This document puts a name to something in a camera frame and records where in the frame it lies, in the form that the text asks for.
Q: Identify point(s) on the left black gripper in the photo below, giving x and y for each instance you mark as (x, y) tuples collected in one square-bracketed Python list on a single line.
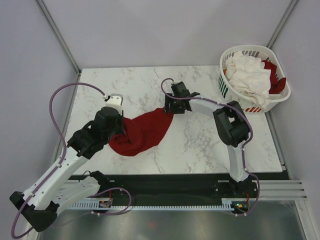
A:
[(120, 119)]

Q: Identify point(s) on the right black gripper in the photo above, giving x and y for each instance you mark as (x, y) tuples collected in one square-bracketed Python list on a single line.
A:
[(168, 100)]

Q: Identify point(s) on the red t shirt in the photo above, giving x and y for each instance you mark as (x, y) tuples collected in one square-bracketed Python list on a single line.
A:
[(142, 132)]

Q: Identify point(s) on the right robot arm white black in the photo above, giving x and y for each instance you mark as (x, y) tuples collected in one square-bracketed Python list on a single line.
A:
[(233, 127)]

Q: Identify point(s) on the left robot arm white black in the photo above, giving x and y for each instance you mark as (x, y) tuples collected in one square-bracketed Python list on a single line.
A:
[(44, 201)]

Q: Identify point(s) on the white laundry basket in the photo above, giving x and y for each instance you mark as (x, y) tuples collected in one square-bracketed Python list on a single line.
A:
[(229, 94)]

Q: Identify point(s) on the white t shirt pile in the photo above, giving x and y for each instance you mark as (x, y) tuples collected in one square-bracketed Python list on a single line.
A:
[(248, 76)]

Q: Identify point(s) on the red cloth in basket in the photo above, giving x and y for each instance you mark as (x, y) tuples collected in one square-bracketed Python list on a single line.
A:
[(276, 85)]

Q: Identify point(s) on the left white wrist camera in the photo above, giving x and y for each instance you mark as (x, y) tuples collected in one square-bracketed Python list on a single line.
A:
[(114, 101)]

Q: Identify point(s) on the aluminium rail frame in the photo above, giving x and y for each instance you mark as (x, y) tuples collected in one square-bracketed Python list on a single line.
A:
[(282, 190)]

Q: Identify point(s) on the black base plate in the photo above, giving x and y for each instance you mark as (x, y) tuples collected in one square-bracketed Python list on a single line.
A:
[(128, 200)]

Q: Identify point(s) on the white slotted cable duct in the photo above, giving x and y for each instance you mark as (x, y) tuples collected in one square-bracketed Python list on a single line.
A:
[(99, 205)]

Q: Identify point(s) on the left aluminium corner post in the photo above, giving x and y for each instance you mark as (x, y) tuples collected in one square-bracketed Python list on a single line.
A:
[(57, 34)]

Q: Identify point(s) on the aluminium corner post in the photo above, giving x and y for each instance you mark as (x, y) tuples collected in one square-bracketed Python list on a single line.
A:
[(57, 34), (282, 23)]

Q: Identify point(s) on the right aluminium corner post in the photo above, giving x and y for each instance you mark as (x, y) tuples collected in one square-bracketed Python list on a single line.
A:
[(282, 23)]

